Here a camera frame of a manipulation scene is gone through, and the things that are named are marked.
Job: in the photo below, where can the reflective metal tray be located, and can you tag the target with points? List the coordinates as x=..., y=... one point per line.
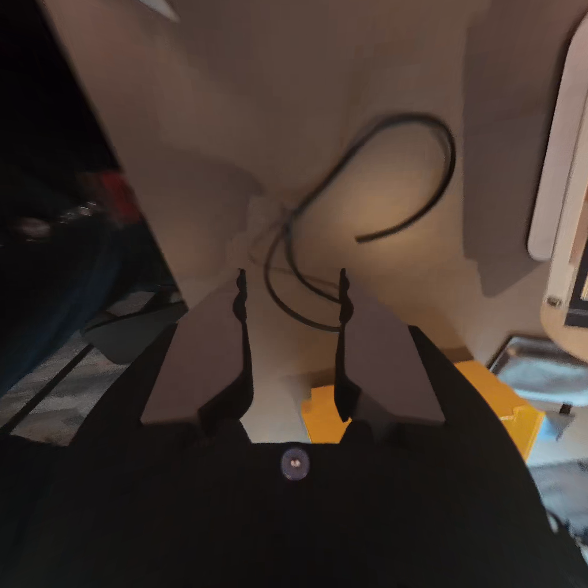
x=537, y=372

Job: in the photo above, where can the yellow plastic bin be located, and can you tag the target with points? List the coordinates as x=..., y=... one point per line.
x=496, y=395

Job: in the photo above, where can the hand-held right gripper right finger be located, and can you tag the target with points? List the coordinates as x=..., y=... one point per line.
x=390, y=372

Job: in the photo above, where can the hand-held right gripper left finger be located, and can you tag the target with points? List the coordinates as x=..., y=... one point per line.
x=197, y=363

